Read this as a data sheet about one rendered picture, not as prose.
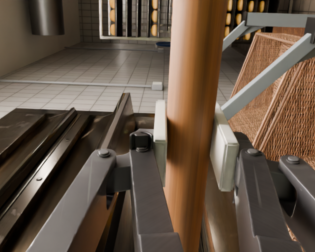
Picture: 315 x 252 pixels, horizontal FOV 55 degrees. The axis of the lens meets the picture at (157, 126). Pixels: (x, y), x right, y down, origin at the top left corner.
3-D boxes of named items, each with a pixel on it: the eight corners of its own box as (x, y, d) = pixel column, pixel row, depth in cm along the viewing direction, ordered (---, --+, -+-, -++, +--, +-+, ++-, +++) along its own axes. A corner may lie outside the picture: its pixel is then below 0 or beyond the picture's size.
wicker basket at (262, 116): (313, 165, 124) (245, 162, 124) (269, 118, 177) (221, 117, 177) (343, 42, 107) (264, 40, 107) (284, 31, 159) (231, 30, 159)
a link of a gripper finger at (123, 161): (151, 196, 15) (91, 194, 15) (154, 149, 20) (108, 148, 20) (152, 170, 14) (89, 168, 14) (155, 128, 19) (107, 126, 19)
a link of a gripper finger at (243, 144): (245, 173, 14) (308, 176, 14) (225, 130, 19) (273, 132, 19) (240, 199, 15) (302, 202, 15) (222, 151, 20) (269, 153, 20)
